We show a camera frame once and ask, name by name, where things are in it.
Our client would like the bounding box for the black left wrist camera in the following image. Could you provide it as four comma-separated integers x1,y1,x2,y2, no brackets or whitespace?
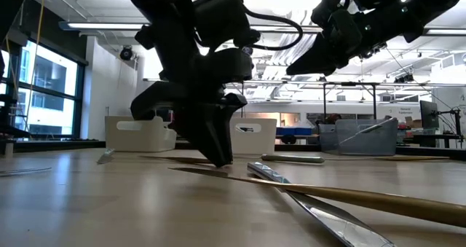
192,0,261,48

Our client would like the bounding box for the black background station frame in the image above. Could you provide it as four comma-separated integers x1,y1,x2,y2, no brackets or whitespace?
322,81,379,121

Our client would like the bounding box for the black ceiling track spotlight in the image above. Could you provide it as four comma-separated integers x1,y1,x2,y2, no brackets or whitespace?
395,71,416,84

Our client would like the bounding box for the black aluminium table frame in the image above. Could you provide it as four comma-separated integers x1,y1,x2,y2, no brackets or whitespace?
0,139,466,161

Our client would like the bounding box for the wooden chopstick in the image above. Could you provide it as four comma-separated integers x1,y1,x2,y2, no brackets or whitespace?
0,166,52,178
167,166,466,229

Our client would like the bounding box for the person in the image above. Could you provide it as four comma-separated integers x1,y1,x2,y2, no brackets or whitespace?
315,112,343,126

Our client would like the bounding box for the long ceiling light bar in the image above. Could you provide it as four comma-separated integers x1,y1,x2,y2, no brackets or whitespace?
58,20,466,36

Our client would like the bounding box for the dark equipment rack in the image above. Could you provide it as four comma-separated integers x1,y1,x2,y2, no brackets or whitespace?
0,92,30,159

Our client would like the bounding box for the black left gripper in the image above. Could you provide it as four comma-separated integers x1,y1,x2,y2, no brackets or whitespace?
130,48,254,168

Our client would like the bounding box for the large glass window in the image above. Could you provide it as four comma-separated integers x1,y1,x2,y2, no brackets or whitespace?
0,39,87,138

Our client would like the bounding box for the black left camera cable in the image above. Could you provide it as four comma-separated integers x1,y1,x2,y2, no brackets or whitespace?
242,7,304,52

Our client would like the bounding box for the wooden stick utensil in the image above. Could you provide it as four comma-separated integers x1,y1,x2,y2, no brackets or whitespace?
139,154,214,165

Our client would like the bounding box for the blue crate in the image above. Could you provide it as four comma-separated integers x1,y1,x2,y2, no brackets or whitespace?
275,126,314,137

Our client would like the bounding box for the dark background desk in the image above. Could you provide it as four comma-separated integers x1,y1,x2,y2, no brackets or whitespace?
402,133,466,149

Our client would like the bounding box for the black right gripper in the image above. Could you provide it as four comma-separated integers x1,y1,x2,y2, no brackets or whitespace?
286,0,387,77

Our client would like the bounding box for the black computer monitor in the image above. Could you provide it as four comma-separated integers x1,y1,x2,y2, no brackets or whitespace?
419,100,441,130

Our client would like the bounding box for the grey translucent plastic bin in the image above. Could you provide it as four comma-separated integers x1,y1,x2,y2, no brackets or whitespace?
319,117,399,157

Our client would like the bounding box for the cardboard box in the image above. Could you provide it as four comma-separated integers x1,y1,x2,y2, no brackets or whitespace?
404,115,423,130

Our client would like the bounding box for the white plastic bin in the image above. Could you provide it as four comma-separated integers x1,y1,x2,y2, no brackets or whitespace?
229,117,278,155
104,115,178,153

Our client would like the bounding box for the small silver metal piece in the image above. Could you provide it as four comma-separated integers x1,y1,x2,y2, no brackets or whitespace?
95,147,117,165

